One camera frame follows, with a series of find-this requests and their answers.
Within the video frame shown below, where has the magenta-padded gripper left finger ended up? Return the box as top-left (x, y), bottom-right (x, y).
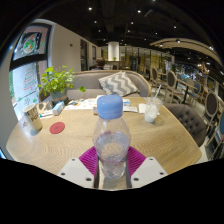
top-left (57, 145), bottom-right (100, 190)

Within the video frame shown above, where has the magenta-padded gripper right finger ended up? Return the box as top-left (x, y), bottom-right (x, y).
top-left (125, 145), bottom-right (169, 190)

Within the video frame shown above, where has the clear water bottle blue cap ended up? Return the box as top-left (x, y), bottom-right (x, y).
top-left (92, 94), bottom-right (132, 179)

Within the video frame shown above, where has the flat round red coaster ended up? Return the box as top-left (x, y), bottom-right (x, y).
top-left (49, 121), bottom-right (66, 135)

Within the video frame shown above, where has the clear plastic cup with straw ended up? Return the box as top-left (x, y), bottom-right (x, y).
top-left (143, 84), bottom-right (164, 124)

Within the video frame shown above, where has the grey tufted chair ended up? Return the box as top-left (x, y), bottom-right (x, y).
top-left (163, 102), bottom-right (208, 148)

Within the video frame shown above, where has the small light blue box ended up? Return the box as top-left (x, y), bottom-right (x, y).
top-left (52, 100), bottom-right (66, 117)

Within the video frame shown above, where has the white mug black lettering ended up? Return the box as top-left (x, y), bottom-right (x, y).
top-left (22, 103), bottom-right (44, 133)

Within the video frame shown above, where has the printed paper menu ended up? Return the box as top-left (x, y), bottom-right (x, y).
top-left (64, 97), bottom-right (98, 111)

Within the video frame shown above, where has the group of dining chairs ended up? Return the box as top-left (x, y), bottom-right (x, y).
top-left (148, 64), bottom-right (224, 158)

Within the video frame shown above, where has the grey curved sofa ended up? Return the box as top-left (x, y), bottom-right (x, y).
top-left (39, 69), bottom-right (152, 101)

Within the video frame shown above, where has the green potted plant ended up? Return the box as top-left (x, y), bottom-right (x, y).
top-left (37, 64), bottom-right (87, 103)

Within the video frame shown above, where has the grey white chevron cushion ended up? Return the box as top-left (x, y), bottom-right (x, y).
top-left (98, 71), bottom-right (140, 98)

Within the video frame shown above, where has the window with holiday stickers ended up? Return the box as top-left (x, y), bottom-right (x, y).
top-left (8, 23), bottom-right (54, 111)

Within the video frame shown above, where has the person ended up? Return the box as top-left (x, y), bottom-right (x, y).
top-left (89, 56), bottom-right (107, 72)

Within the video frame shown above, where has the group of ceiling lights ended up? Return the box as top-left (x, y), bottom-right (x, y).
top-left (86, 4), bottom-right (214, 51)

